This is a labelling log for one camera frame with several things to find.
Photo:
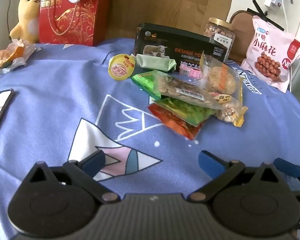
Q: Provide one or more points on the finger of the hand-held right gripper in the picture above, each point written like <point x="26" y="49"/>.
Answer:
<point x="287" y="167"/>

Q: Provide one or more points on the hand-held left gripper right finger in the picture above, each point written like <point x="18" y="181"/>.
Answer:
<point x="210" y="162"/>

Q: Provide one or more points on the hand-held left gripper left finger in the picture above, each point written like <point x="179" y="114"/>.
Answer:
<point x="93" y="161"/>

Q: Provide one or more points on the red orange snack packet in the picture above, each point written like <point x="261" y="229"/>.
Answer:
<point x="180" y="126"/>

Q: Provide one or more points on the yellow edged peanut packet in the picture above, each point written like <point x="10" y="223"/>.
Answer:
<point x="230" y="110"/>

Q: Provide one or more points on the leafy print green snack packet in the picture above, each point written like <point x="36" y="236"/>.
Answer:
<point x="185" y="110"/>

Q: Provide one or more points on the clear packet of dried mushrooms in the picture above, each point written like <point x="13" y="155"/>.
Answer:
<point x="180" y="90"/>

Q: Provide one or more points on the clear packet of round cookies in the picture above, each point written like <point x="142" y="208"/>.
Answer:
<point x="220" y="78"/>

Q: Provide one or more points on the small pink candy packet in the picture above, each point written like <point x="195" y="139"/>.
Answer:
<point x="190" y="72"/>

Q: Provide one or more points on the bright green snack packet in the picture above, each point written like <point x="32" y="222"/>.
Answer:
<point x="142" y="81"/>

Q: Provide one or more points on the yellow jelly cup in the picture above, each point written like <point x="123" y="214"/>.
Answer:
<point x="121" y="67"/>

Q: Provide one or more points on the pale green snack packet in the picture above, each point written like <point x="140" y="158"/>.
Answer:
<point x="155" y="62"/>

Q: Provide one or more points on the black box with sheep print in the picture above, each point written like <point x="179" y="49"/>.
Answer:
<point x="190" y="46"/>

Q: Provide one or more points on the blue printed blanket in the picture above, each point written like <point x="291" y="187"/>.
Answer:
<point x="52" y="92"/>

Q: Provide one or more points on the large pink snack bag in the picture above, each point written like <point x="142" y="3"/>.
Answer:
<point x="267" y="55"/>

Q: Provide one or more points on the clear nut jar gold lid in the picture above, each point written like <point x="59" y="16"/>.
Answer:
<point x="217" y="32"/>

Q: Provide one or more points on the brown chair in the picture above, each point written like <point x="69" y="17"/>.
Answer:
<point x="242" y="22"/>

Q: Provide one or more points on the red gift bag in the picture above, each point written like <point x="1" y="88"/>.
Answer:
<point x="90" y="17"/>

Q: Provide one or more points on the yellow plush duck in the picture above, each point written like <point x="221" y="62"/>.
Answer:
<point x="27" y="12"/>

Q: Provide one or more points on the wooden headboard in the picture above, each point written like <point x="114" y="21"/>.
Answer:
<point x="165" y="2"/>

